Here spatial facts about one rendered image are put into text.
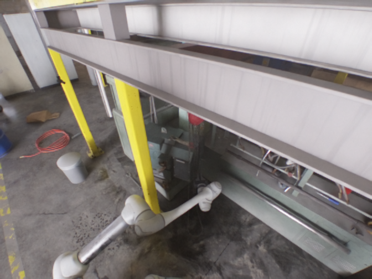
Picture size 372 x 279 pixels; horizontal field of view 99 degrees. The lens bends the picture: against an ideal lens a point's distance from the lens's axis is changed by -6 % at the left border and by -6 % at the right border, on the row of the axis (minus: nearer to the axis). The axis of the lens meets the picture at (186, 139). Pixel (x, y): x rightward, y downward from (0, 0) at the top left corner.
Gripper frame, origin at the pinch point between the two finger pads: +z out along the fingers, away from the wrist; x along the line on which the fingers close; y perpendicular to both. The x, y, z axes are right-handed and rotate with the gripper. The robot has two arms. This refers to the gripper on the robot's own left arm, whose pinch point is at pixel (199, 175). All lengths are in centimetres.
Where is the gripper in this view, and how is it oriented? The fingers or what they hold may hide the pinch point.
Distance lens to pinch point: 178.5
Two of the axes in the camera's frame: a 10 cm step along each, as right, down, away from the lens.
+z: -0.8, -6.2, 7.8
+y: 0.0, -7.9, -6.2
